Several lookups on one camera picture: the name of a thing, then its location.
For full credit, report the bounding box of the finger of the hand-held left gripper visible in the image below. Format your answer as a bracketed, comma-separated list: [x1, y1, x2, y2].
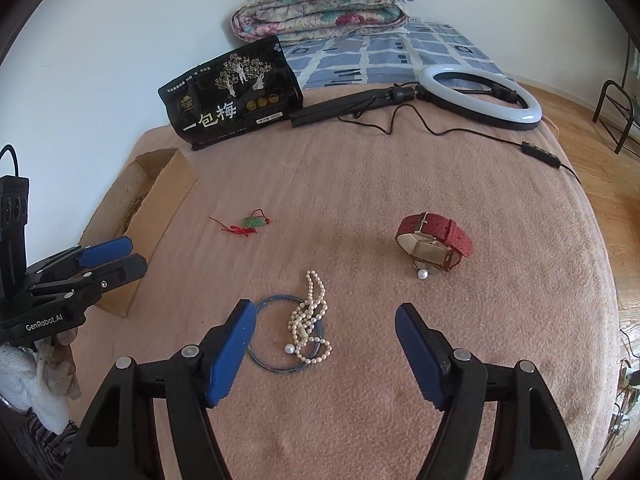
[29, 254, 148, 311]
[25, 236, 135, 286]

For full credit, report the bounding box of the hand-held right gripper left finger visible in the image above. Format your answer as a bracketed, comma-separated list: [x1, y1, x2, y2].
[60, 299, 257, 480]

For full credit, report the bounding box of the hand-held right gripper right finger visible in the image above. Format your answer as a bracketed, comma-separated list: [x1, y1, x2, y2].
[395, 303, 583, 480]

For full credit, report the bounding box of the blue bangle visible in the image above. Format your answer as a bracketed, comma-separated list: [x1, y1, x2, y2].
[246, 294, 327, 374]

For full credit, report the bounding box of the cardboard box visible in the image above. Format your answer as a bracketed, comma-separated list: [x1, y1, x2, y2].
[77, 148, 199, 318]

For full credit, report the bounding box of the pearl necklace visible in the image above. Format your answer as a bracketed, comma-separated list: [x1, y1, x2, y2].
[286, 270, 333, 365]

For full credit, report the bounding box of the red strap watch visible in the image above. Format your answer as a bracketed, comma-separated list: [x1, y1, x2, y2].
[395, 212, 474, 273]

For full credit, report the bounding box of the jade pendant with red cord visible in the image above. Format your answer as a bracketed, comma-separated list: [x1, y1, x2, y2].
[209, 208, 273, 237]

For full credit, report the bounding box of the person's left hand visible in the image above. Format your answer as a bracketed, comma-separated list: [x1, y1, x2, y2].
[0, 330, 81, 433]

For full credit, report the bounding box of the pink blanket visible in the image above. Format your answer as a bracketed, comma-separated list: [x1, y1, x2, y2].
[75, 82, 621, 480]

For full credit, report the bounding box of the striped dark cloth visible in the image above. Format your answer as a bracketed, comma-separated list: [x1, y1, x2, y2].
[15, 417, 78, 480]

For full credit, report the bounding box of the black snack bag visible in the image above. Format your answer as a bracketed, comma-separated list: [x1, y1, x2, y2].
[158, 36, 304, 152]

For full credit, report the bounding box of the black folded tripod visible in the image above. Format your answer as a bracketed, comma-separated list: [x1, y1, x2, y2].
[290, 85, 426, 130]

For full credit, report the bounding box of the blue checked bed sheet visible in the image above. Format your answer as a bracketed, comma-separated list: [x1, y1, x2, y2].
[277, 20, 506, 91]

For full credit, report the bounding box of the folded floral quilt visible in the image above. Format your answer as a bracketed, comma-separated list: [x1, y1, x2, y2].
[231, 0, 416, 43]

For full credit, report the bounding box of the black metal rack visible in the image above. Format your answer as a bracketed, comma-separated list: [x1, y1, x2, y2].
[592, 79, 640, 155]

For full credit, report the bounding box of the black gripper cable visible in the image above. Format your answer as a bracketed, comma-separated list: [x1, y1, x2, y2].
[0, 145, 21, 178]

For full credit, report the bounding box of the tangle of floor cables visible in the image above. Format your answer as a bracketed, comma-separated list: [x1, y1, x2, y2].
[612, 327, 640, 441]

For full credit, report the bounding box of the black ring light cable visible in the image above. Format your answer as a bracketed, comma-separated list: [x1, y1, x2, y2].
[340, 95, 583, 183]

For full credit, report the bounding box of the white ring light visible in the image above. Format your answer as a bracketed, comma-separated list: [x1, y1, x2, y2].
[417, 65, 543, 132]

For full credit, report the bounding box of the white cable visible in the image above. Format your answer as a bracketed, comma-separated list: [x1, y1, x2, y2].
[399, 35, 426, 68]

